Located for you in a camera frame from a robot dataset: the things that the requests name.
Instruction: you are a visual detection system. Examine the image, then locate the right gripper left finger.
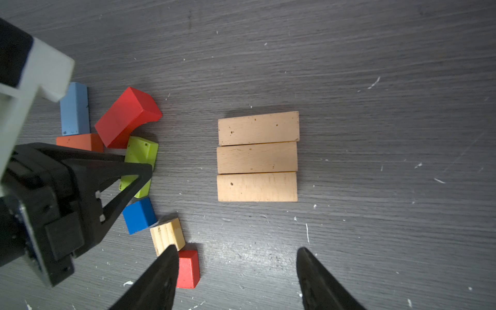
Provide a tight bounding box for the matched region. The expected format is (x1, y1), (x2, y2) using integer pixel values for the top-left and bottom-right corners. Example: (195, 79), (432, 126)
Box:
(111, 245), (179, 309)

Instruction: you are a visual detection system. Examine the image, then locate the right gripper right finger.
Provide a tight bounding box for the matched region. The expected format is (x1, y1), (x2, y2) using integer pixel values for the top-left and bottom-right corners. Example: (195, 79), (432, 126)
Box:
(297, 247), (365, 310)

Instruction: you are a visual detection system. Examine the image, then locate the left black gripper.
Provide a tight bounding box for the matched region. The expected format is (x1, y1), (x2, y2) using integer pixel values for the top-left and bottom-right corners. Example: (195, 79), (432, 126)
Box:
(0, 142), (154, 288)

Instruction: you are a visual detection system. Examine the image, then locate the natural wood block 31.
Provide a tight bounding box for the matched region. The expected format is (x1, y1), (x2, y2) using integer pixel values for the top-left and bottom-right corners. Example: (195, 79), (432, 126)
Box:
(217, 172), (298, 202)

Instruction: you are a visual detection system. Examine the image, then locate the natural wood block 29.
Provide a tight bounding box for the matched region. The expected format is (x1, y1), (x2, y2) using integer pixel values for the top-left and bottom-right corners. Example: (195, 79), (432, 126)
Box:
(217, 142), (298, 174)

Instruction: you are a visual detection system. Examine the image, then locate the natural wood block 58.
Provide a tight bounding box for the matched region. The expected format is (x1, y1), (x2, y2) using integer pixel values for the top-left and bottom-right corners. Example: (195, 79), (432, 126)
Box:
(218, 111), (300, 147)

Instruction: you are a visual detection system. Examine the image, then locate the orange wood block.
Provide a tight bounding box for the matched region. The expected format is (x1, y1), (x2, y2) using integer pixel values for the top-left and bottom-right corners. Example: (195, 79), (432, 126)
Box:
(56, 133), (105, 152)

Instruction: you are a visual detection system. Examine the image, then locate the lime green wood block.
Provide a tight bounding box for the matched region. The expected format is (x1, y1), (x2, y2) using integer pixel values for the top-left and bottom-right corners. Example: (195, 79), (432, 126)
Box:
(119, 136), (159, 198)

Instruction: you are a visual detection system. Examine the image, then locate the light blue wood block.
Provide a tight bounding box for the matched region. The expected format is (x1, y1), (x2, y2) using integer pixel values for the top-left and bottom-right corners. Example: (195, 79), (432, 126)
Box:
(60, 82), (90, 136)

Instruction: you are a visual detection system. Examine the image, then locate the red arch wood block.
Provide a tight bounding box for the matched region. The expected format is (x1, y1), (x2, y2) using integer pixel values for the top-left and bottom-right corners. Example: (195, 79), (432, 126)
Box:
(95, 87), (163, 149)

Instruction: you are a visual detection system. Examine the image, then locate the small red wood cube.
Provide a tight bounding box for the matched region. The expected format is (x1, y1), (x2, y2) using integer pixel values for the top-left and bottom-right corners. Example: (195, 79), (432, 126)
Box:
(176, 250), (200, 289)

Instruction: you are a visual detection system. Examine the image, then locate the dark blue wood cube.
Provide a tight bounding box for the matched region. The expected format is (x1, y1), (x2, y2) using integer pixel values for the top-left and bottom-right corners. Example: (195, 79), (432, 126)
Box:
(122, 197), (158, 235)

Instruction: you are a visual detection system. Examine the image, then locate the small natural wood cube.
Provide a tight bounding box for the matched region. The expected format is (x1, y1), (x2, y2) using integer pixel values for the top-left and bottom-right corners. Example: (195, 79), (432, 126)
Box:
(150, 218), (186, 256)

